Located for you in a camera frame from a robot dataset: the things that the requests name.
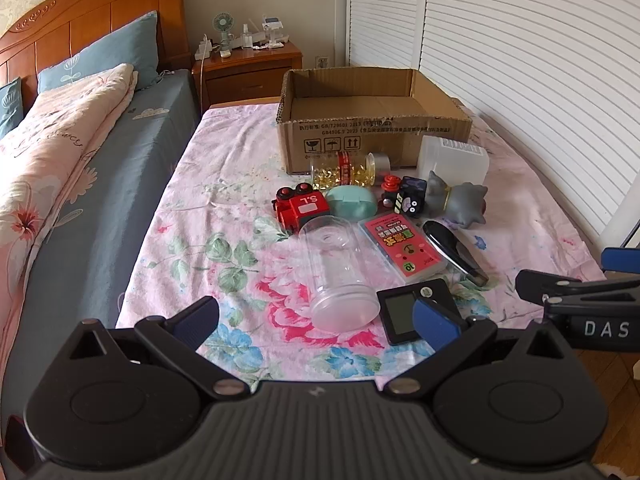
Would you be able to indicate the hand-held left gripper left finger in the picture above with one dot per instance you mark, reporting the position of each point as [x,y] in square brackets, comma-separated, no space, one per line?
[197,317]

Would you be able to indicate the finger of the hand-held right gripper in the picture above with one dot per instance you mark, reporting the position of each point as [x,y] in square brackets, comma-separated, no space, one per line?
[622,260]
[555,284]

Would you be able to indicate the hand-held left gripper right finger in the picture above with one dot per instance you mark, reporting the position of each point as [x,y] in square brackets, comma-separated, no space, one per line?
[435,322]

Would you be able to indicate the black digital timer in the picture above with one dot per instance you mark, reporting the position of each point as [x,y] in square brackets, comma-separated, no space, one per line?
[397,312]

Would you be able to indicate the clear plastic jar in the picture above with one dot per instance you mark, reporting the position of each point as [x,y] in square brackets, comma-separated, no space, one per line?
[335,270]

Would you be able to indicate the grey cat toy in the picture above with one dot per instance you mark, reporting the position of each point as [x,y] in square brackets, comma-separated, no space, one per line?
[462,202]

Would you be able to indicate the teal oval case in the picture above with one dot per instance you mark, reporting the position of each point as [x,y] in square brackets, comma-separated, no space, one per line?
[350,202]

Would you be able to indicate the brown cardboard box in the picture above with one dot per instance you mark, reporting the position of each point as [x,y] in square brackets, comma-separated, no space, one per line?
[370,125]

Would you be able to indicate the pink card case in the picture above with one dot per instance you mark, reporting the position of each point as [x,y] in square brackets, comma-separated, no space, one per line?
[400,247]

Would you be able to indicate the pink floral bedsheet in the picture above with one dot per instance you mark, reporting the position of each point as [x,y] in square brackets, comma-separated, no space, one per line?
[225,210]

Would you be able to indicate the black cube toy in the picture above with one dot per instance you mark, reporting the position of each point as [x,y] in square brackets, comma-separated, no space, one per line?
[411,197]

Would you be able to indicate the small red wheeled toy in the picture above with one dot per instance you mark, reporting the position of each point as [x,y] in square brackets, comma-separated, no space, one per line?
[390,190]

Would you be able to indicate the blue-grey bed sheet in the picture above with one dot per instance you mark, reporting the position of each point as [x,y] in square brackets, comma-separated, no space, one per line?
[130,170]

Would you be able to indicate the white plastic container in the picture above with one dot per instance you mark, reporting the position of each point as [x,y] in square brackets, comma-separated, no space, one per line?
[452,157]

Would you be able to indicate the clear bottle of yellow capsules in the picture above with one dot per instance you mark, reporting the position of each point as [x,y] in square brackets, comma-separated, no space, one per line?
[345,167]

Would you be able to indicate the wide white louvered door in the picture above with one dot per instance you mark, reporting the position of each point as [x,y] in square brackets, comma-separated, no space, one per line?
[540,70]

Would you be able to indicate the pink floral quilt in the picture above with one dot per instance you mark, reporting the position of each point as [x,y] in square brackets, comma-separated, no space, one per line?
[55,150]

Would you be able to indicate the wooden nightstand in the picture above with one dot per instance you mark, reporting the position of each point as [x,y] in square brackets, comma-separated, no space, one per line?
[245,77]

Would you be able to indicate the white power strip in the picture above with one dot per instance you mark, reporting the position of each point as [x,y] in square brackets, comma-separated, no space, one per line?
[204,46]

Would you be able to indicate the small blue pillow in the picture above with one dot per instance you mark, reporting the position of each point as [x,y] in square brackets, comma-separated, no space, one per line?
[9,107]

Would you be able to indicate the large blue pillow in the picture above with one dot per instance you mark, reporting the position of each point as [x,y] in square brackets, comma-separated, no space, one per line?
[105,50]

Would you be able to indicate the small clear bottle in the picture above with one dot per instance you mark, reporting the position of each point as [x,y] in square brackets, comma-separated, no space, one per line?
[246,36]

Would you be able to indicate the small green desk fan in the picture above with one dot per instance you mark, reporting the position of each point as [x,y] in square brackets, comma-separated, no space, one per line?
[221,27]

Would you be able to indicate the clear acrylic stand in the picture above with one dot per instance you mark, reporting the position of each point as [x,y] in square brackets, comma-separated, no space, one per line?
[274,27]

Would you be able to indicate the narrow white louvered door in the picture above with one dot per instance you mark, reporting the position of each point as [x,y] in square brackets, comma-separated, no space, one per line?
[387,10]

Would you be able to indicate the wooden bed headboard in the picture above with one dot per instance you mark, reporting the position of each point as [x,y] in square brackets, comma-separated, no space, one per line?
[95,10]

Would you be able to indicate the low wall socket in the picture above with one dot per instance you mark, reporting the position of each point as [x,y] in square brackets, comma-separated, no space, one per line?
[322,61]

